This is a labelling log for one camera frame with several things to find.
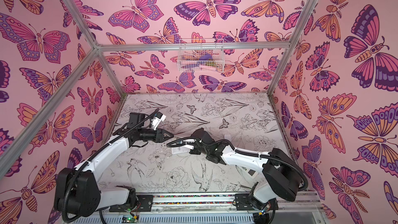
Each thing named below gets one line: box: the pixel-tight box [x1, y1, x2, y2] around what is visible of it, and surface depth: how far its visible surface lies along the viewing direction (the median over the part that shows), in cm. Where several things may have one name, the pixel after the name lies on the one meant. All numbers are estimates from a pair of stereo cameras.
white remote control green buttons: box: [171, 146, 191, 155], surface depth 92 cm
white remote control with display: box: [235, 164, 266, 184], surface depth 83 cm
